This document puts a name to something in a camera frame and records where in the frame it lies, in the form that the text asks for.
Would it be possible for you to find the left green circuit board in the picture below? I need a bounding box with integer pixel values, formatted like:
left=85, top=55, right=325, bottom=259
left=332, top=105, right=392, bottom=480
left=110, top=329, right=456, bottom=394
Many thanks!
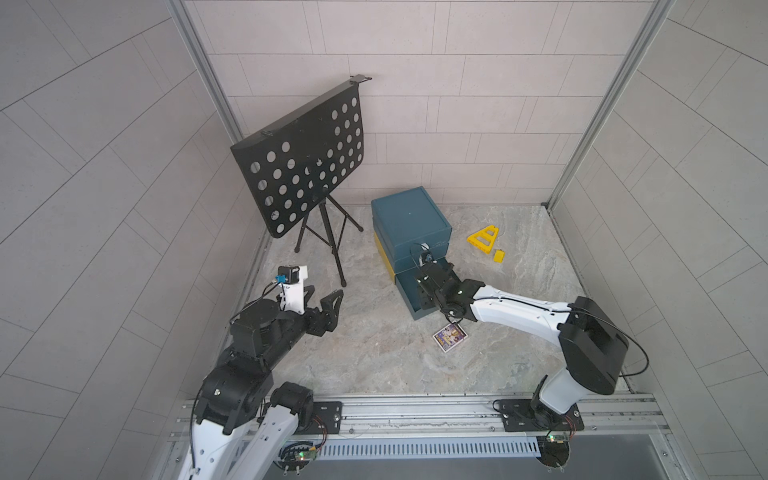
left=276, top=441, right=319, bottom=474

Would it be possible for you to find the right green circuit board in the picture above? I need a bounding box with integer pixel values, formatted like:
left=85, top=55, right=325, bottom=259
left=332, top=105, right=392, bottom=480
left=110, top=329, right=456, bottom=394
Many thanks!
left=536, top=436, right=570, bottom=470

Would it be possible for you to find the green circuit board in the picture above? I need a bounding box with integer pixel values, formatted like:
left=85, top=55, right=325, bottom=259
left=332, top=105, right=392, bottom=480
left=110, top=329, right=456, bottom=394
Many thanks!
left=276, top=441, right=319, bottom=474
left=536, top=436, right=570, bottom=470

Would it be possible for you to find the teal three-drawer cabinet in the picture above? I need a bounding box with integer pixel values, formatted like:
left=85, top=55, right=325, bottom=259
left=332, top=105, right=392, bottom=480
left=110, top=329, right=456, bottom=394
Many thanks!
left=371, top=187, right=452, bottom=320

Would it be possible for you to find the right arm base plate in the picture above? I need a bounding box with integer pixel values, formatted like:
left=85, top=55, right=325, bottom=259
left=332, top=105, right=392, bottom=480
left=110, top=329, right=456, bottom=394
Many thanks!
left=492, top=399, right=584, bottom=434

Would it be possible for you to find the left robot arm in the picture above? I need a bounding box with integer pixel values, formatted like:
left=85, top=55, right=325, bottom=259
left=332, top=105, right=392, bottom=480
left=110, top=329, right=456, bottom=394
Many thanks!
left=178, top=290, right=344, bottom=479

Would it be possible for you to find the black perforated music stand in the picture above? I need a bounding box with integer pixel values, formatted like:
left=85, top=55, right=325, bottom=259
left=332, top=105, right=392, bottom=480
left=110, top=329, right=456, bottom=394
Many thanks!
left=230, top=75, right=371, bottom=287

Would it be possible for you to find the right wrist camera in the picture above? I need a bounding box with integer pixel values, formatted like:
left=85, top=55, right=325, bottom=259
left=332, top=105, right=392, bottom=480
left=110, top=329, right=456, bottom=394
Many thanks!
left=415, top=243, right=434, bottom=266

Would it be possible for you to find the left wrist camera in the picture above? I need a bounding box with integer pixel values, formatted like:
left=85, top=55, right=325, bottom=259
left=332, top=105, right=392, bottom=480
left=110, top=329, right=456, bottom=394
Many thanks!
left=276, top=266, right=308, bottom=315

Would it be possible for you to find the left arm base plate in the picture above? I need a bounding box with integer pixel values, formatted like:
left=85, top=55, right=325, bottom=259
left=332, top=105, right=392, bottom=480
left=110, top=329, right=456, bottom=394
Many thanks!
left=296, top=401, right=344, bottom=436

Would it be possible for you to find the aluminium mounting rail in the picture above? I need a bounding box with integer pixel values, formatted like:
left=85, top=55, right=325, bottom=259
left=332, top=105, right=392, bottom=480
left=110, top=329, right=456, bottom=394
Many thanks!
left=167, top=392, right=673, bottom=445

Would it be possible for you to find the colourful picture card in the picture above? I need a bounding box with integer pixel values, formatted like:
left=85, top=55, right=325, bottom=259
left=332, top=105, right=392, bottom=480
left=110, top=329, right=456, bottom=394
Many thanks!
left=433, top=323, right=467, bottom=353

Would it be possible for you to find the yellow triangular plastic frame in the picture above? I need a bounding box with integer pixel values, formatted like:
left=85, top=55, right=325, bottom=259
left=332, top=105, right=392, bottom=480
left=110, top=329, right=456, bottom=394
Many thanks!
left=467, top=225, right=499, bottom=254

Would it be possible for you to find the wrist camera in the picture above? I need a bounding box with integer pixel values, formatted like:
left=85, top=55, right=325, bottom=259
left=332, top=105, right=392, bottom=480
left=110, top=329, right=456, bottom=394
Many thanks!
left=415, top=243, right=434, bottom=266
left=276, top=266, right=308, bottom=315

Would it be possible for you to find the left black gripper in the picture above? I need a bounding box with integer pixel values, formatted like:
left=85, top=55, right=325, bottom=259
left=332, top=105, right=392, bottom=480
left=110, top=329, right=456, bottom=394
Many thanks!
left=259, top=282, right=345, bottom=369

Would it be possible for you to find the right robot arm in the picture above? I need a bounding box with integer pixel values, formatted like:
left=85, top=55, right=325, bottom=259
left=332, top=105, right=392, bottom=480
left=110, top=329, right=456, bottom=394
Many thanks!
left=416, top=262, right=634, bottom=429

